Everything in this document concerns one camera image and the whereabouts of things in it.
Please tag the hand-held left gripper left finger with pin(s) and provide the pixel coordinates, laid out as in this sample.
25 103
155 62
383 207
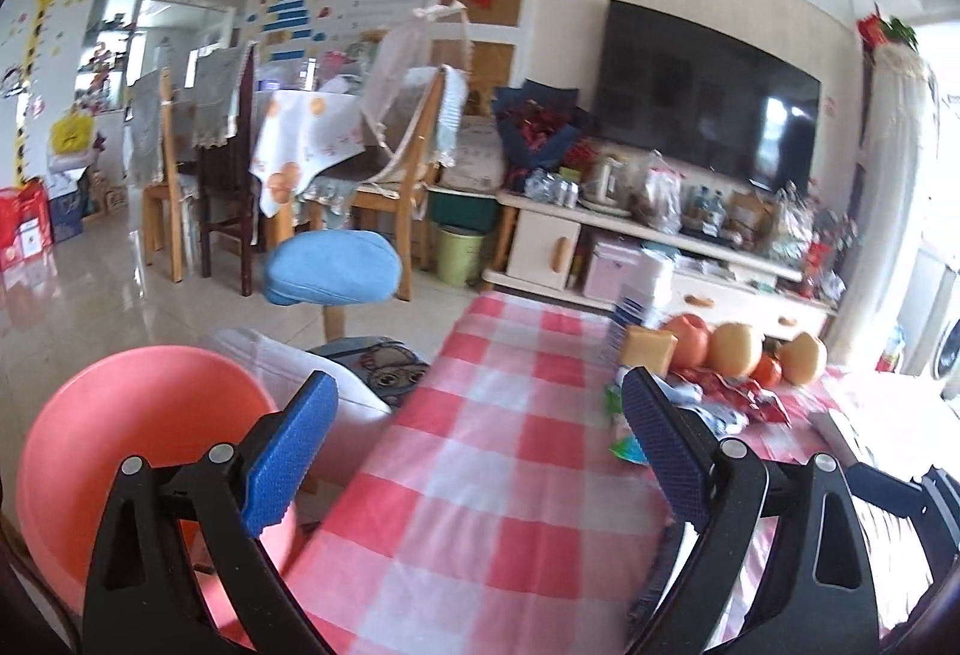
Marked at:
289 452

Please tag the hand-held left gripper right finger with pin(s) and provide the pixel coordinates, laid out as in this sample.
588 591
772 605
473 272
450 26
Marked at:
664 445

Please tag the white electric kettle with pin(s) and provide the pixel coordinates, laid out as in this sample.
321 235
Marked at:
606 183

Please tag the red snack wrapper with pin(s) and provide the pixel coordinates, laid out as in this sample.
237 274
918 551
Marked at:
754 400

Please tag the navy wrapped red bouquet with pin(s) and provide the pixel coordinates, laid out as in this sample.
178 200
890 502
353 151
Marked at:
536 130

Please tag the clear crinkled plastic bag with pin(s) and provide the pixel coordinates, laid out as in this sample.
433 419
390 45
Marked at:
789 220

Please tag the pink plastic bucket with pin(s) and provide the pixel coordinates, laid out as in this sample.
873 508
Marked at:
112 400

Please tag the white milk bottle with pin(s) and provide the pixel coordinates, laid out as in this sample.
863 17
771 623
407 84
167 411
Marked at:
637 295

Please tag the yellow small box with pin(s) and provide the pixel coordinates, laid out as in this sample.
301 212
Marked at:
649 347

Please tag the light wooden chair grey cover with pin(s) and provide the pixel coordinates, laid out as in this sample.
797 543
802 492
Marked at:
150 115

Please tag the green waste bin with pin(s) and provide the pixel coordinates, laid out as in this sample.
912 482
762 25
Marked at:
459 257

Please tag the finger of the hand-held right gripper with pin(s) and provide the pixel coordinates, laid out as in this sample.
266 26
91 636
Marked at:
945 505
889 486

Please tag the large red gift bag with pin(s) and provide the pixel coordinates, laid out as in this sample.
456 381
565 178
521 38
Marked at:
37 209

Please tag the white pillow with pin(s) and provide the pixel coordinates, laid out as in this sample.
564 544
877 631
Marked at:
255 355

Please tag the pink storage box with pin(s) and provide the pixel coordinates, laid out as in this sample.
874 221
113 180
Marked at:
607 272

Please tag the blue padded stool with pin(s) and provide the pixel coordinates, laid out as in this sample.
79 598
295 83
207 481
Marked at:
330 265

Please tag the dried flower bunch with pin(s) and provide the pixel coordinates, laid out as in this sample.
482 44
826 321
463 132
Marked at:
836 235

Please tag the white printed carton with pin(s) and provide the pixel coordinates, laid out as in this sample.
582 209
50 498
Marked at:
472 156

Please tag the red white checked tablecloth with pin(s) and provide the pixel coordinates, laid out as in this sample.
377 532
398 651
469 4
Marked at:
487 475

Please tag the dark blue gift bag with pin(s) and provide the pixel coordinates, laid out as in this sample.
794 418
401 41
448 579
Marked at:
67 212

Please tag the white mesh food cover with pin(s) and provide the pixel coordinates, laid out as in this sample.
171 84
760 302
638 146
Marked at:
405 63

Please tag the covered washing machine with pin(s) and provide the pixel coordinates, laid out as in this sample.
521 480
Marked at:
937 325

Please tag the pack of water bottles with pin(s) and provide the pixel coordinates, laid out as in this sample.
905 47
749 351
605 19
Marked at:
553 189

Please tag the yellow tote bag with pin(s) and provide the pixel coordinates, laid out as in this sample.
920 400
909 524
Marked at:
71 134

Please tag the fruit print table cover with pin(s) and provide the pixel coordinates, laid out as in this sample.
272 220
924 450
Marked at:
307 130

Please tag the red packet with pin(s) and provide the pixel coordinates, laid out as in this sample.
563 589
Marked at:
819 265

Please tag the red green plant ornament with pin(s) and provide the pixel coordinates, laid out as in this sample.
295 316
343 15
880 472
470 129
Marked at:
881 29

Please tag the black flat television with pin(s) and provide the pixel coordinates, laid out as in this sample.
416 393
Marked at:
697 93

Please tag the wooden chair lace cover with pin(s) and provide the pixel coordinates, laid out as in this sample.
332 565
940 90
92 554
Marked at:
420 123

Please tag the green snack wrapper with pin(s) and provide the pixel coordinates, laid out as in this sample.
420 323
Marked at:
626 451

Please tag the dark green box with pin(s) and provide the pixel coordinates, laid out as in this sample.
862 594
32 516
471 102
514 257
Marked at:
461 209

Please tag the blue white snack wrapper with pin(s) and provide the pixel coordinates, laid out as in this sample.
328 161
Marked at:
720 416

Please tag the lace covered air conditioner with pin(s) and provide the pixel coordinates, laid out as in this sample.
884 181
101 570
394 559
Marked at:
892 175

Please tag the red apple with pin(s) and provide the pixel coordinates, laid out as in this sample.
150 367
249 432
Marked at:
686 340

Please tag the dark wooden chair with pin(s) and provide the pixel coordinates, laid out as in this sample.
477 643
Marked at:
225 175

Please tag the brown paper bag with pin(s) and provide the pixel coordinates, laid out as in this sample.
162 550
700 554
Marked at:
750 212

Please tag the round yellow pear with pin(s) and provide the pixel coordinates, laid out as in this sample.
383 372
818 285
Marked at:
802 359

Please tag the tangerine with stem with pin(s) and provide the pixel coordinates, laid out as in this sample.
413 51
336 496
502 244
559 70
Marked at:
766 371

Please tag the large yellow pear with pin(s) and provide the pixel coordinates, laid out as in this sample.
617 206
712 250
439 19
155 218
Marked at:
735 349

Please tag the cream television cabinet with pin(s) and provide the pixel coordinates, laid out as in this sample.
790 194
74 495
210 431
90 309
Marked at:
536 250

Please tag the white box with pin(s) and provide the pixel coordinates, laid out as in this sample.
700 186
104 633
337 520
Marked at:
844 434

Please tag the small red gift bag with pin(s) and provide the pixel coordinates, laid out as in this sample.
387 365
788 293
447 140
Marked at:
9 242

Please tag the clear bag of dried food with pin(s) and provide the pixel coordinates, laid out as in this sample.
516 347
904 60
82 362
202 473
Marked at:
658 197

